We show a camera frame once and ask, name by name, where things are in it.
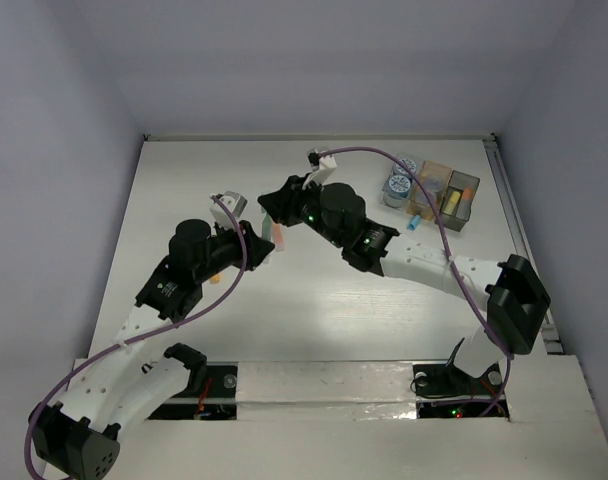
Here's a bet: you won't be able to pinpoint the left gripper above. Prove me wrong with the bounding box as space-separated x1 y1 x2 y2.
195 216 273 282

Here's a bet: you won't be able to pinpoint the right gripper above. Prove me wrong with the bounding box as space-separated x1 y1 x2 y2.
259 172 346 249

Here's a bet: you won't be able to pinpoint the blue lid jar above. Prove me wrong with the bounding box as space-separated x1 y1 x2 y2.
382 174 412 208
391 156 418 178

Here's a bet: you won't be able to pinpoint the clear jar blue clips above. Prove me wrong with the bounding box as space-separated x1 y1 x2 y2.
422 174 445 196

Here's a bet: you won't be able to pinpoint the yellow pencil-shaped highlighter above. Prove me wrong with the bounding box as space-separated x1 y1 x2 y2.
443 190 461 216

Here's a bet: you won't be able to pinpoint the green pencil-shaped highlighter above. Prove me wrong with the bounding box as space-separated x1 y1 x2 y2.
261 210 273 241

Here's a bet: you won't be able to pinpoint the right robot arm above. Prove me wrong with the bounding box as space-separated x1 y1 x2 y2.
258 176 551 392

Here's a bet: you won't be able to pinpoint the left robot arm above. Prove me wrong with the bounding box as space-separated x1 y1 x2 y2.
24 219 275 479

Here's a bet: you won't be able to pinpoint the pink pencil-shaped highlighter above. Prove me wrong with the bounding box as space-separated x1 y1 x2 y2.
271 223 285 252

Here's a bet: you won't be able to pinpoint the clear plastic bin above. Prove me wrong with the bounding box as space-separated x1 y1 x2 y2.
382 154 424 209

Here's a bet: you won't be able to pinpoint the small blue eraser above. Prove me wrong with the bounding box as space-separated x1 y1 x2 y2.
408 215 421 231

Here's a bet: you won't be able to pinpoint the amber plastic bin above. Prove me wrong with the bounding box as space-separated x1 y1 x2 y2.
407 160 453 222

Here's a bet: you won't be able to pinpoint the grey plastic bin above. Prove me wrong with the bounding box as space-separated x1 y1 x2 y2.
439 170 480 232

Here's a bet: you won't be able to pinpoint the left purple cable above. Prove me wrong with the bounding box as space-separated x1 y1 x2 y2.
23 197 249 479

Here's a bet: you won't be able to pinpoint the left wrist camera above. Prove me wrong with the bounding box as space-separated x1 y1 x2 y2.
210 191 248 224

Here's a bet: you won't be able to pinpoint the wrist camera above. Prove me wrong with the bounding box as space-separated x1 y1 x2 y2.
303 149 337 190
210 191 248 224

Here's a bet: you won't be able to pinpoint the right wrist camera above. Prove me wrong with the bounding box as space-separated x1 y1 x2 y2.
303 149 337 190

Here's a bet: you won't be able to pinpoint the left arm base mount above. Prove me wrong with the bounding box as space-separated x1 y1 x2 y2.
150 363 238 421

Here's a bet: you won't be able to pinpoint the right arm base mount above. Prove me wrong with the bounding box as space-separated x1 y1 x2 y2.
410 363 509 419

